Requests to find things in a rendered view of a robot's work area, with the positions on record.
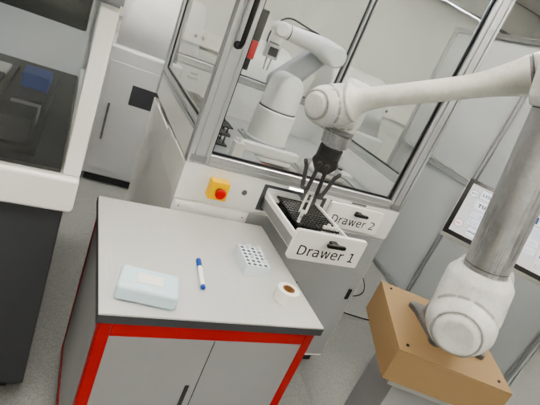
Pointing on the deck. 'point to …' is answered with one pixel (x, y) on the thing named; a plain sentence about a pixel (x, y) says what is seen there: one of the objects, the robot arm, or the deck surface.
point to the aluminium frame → (182, 107)
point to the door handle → (247, 26)
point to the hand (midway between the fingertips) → (306, 202)
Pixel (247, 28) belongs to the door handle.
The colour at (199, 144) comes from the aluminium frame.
